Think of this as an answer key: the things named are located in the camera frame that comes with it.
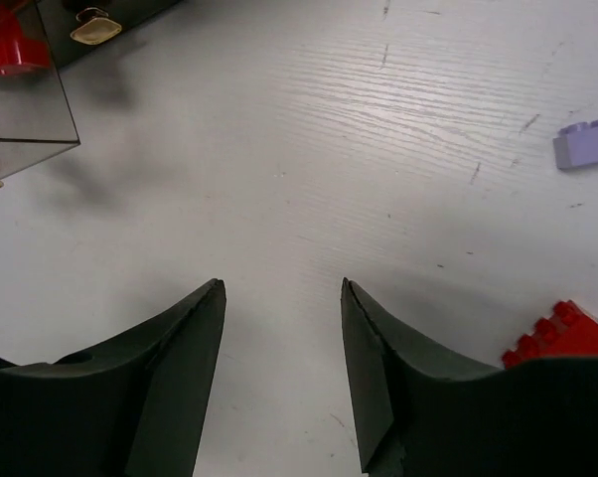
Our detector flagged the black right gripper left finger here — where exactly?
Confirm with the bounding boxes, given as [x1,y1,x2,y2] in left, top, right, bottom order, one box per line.
[0,279,226,476]

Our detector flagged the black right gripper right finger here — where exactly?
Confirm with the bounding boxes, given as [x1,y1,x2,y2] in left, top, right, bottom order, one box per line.
[341,280,598,476]

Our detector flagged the red long lego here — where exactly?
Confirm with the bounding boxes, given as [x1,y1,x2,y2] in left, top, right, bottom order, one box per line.
[501,300,598,369]

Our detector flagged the purple square lego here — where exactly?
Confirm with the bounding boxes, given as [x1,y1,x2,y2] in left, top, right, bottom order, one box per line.
[552,119,598,171]

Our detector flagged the red rounded lego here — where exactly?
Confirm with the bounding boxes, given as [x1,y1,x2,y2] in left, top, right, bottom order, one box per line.
[0,4,52,77]

